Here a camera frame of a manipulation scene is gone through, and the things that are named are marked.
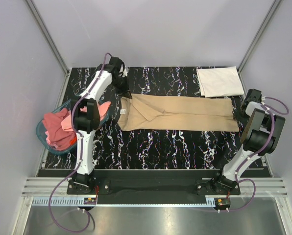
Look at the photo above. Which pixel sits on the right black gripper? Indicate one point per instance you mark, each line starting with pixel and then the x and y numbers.
pixel 237 116

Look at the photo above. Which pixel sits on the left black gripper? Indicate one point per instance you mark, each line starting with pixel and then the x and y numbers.
pixel 125 91

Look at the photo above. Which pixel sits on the tan t shirt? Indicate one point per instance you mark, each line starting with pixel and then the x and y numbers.
pixel 177 113

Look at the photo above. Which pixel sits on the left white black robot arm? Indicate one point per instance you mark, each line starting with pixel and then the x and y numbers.
pixel 85 117

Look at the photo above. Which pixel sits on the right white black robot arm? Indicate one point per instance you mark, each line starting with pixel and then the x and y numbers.
pixel 260 137

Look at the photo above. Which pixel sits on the folded white t shirt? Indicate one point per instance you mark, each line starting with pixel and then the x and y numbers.
pixel 219 82

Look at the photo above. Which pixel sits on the light pink shirt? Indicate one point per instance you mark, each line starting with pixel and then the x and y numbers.
pixel 66 123

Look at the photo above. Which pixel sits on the orange garment in basket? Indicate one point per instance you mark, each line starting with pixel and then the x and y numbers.
pixel 73 141

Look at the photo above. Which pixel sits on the teal plastic laundry basket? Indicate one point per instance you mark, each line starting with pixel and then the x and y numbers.
pixel 40 132

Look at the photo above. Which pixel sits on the dark pink shirt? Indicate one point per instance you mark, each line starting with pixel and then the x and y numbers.
pixel 55 136

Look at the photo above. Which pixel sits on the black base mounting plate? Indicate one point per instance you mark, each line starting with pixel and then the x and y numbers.
pixel 153 187

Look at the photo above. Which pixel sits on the right aluminium frame post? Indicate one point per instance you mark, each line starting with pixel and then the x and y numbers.
pixel 261 30

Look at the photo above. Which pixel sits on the aluminium frame post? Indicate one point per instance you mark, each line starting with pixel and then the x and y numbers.
pixel 261 30
pixel 46 34

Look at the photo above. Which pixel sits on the left aluminium frame post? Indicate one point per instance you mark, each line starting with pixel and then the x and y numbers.
pixel 46 34

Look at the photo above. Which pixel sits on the slotted cable duct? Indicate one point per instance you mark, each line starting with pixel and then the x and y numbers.
pixel 86 202

